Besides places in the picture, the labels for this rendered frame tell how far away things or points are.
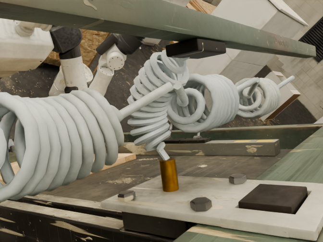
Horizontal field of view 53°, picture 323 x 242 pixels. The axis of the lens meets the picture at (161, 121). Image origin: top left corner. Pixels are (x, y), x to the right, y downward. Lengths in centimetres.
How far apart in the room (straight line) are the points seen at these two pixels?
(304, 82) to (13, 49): 854
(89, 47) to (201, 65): 123
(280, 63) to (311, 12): 145
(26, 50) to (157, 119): 98
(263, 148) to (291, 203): 72
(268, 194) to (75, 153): 16
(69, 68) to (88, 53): 199
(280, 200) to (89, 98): 16
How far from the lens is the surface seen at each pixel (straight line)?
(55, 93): 308
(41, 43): 126
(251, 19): 345
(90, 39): 327
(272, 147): 96
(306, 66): 931
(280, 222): 24
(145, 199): 30
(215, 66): 356
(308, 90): 926
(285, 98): 603
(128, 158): 110
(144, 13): 20
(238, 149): 99
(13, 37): 121
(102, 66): 135
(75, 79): 139
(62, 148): 20
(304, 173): 38
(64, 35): 135
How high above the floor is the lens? 199
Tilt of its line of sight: 31 degrees down
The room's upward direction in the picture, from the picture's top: 42 degrees clockwise
